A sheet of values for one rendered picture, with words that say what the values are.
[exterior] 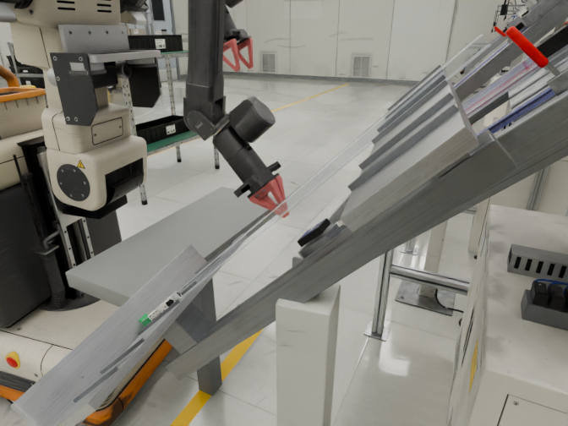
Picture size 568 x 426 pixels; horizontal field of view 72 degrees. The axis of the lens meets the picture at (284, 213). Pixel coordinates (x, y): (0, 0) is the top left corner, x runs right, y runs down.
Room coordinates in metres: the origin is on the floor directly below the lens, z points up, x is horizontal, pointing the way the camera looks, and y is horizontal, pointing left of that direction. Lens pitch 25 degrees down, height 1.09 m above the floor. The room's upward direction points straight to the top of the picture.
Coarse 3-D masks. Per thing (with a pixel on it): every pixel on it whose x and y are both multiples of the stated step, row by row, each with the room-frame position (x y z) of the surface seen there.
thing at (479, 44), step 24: (480, 48) 0.31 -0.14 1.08; (456, 72) 0.31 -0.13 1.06; (408, 96) 0.32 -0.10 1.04; (384, 120) 0.33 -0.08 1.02; (360, 144) 0.34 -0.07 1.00; (336, 168) 0.34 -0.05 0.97; (264, 216) 0.37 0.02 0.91; (240, 240) 0.37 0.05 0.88; (216, 264) 0.38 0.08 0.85; (192, 288) 0.39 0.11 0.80
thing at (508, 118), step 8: (536, 96) 0.54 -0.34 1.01; (544, 96) 0.53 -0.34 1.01; (528, 104) 0.54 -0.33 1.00; (536, 104) 0.54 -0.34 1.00; (512, 112) 0.55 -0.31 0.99; (520, 112) 0.54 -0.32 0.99; (504, 120) 0.55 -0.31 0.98; (512, 120) 0.55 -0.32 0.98; (488, 128) 0.56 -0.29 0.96; (496, 128) 0.55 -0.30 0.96
